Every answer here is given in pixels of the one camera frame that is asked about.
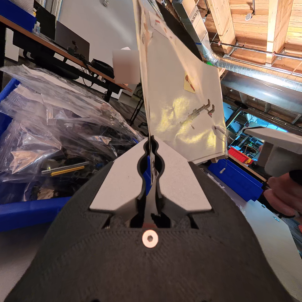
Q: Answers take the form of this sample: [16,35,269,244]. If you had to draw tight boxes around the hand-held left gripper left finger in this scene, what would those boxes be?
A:
[89,136,152,227]

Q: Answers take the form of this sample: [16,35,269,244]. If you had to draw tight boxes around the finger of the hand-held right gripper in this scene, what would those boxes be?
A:
[243,126,302,148]

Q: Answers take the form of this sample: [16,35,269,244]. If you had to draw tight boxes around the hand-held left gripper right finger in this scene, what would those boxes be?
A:
[152,136,212,227]

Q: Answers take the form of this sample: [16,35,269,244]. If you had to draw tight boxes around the white instruction booklet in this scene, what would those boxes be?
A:
[132,0,228,187]

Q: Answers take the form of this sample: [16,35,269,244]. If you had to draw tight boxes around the grey desk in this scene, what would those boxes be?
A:
[0,163,283,302]

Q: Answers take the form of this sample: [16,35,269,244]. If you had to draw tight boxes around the wood-top desk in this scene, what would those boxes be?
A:
[0,15,132,102]

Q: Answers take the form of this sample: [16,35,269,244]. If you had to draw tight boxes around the blue storage bin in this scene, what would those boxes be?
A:
[208,159,263,202]
[0,0,36,31]
[0,78,151,233]

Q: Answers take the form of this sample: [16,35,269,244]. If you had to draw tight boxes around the pile of clear parts bags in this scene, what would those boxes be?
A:
[0,65,145,204]

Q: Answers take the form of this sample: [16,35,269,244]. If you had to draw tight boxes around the metal sprinkler pipe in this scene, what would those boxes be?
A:
[211,39,302,60]

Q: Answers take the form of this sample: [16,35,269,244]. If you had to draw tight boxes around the black bag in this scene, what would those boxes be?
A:
[91,59,115,79]

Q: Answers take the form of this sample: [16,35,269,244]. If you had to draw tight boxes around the grey laptop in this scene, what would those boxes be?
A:
[55,21,90,62]

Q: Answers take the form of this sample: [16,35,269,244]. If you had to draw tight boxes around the black monitor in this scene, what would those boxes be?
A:
[33,0,56,40]

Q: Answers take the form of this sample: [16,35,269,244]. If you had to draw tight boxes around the silver ventilation duct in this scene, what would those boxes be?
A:
[172,0,302,86]

